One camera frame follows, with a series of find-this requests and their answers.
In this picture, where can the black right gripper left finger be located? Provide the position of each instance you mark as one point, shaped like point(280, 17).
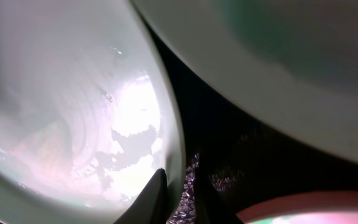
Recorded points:
point(150, 207)

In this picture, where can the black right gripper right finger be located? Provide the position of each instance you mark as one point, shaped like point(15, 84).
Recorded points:
point(209, 207)

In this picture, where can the light green plate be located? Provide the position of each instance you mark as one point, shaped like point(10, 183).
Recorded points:
point(87, 112)

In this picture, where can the round black tray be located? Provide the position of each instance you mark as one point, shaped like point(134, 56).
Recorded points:
point(260, 174)

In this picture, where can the white plate with green stain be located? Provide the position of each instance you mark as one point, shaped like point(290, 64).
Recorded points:
point(293, 64)

